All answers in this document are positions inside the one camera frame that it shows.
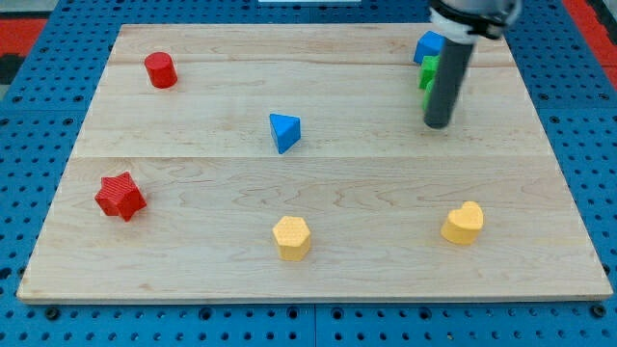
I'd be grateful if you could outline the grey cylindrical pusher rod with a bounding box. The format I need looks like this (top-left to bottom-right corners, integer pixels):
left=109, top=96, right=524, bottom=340
left=423, top=39, right=474, bottom=129

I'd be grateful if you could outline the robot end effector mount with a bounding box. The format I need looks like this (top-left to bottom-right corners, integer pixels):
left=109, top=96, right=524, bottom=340
left=428, top=0, right=523, bottom=44

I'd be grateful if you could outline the yellow heart block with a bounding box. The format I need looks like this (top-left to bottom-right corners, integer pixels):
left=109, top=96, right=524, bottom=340
left=440, top=200, right=485, bottom=246

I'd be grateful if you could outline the blue cube block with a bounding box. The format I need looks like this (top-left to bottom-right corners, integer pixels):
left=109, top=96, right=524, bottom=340
left=413, top=31, right=445, bottom=65

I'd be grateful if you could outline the green star block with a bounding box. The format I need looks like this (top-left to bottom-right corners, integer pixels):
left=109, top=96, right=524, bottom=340
left=417, top=55, right=440, bottom=90

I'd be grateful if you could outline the blue triangle block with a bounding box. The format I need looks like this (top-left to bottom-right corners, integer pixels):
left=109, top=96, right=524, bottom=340
left=269, top=114, right=302, bottom=154

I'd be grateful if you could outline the yellow hexagon block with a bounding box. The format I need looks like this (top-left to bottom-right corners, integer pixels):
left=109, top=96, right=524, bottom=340
left=272, top=216, right=311, bottom=261

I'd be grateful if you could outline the wooden board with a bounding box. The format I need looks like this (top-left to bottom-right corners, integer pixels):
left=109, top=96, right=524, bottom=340
left=17, top=23, right=613, bottom=305

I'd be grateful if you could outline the red cylinder block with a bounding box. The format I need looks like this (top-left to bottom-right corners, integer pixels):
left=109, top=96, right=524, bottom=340
left=144, top=52, right=177, bottom=89

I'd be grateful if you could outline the red star block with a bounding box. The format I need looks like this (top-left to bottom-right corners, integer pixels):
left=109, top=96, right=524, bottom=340
left=94, top=172, right=147, bottom=222

